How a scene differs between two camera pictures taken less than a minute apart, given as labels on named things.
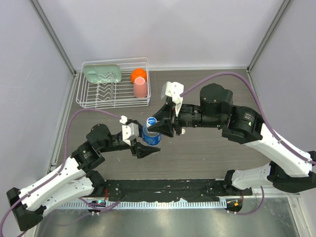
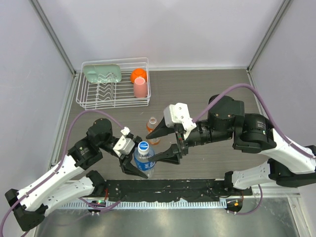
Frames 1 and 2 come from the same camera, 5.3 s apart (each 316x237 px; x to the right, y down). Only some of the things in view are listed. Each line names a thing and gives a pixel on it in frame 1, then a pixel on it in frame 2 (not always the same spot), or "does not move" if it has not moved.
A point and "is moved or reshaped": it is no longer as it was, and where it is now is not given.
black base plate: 166,190 does not move
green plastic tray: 102,73 does not move
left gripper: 142,150 to 126,164
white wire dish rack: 114,83 does not move
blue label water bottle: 150,138 to 141,162
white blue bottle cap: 150,121 is moved or reshaped
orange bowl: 137,73 does not move
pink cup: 140,88 does not move
